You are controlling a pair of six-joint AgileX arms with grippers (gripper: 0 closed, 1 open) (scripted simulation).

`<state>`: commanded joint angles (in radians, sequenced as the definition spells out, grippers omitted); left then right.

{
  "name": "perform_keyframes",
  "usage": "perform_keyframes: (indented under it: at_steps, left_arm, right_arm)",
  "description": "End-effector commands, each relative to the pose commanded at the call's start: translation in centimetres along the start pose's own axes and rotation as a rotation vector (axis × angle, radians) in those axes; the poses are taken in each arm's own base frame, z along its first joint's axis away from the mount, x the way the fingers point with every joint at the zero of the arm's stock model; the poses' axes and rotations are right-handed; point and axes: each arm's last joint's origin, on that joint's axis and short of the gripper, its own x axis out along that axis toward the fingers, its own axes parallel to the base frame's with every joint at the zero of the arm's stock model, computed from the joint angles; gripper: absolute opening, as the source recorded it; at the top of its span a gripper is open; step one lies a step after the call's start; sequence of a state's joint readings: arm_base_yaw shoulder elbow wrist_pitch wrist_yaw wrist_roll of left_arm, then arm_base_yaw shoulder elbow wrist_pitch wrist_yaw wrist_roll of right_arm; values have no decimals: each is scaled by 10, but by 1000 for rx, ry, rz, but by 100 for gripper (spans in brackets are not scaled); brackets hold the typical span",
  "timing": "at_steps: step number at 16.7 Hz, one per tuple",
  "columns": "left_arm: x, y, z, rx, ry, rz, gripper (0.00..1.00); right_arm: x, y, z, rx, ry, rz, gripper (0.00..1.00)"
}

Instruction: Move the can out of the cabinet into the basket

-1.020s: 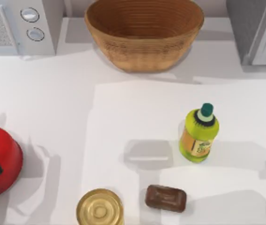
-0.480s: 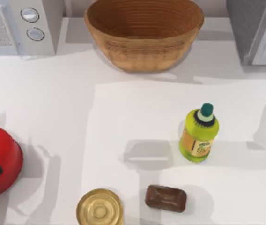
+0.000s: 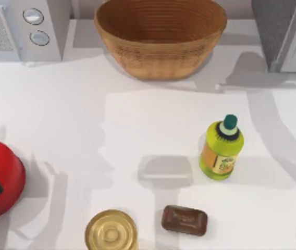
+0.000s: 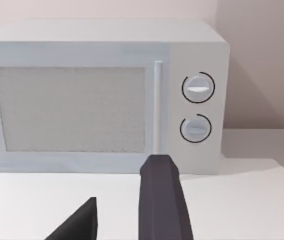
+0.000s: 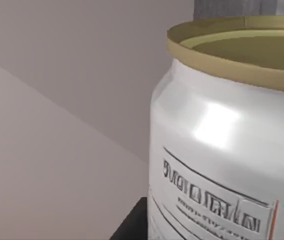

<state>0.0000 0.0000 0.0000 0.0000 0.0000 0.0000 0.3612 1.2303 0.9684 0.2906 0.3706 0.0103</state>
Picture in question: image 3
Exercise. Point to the green bottle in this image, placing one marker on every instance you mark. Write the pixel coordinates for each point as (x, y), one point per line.
(221, 153)

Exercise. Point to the brown wicker basket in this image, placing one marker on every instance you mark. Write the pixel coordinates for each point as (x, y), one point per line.
(161, 39)

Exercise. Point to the brown soap bar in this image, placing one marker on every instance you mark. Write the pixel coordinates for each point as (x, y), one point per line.
(184, 220)

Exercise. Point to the gold can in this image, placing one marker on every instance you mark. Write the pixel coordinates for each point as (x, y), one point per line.
(111, 231)

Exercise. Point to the round microwave knob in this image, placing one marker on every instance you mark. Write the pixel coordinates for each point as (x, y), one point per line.
(39, 38)
(33, 15)

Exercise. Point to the red bowl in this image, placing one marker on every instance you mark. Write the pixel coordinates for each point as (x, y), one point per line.
(7, 182)

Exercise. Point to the pale microwave oven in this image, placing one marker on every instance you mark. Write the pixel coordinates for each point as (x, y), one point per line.
(20, 31)

